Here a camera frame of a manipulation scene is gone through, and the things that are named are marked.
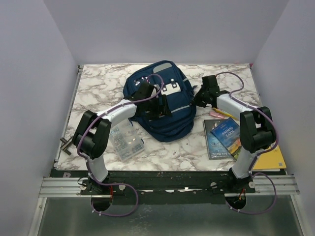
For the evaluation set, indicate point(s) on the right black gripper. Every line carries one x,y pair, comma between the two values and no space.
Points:
196,101

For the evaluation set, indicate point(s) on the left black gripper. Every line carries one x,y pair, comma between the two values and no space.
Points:
161,110

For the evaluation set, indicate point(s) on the navy blue student backpack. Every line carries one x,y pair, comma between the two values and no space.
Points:
179,92

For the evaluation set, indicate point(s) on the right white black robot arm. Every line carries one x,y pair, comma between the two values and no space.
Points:
257,132

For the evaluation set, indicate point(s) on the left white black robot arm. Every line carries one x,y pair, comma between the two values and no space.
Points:
93,131

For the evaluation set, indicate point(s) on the pink eraser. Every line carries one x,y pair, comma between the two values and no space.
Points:
216,115

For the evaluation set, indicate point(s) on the Animal Farm blue book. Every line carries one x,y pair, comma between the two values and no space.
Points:
228,133

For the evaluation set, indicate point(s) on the clear plastic parts box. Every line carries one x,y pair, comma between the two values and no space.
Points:
125,140

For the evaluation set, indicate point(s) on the dark blue hardcover book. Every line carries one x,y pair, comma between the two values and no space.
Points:
216,150

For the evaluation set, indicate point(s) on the yellow notebook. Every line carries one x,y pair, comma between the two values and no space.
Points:
272,160

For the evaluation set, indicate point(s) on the metal table clamp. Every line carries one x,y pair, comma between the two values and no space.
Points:
65,145

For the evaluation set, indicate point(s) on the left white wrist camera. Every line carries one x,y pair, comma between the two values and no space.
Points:
156,90

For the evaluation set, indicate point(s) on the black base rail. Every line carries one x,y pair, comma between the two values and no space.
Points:
127,188

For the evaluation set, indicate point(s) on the aluminium extrusion frame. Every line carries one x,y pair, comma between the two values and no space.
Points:
68,187

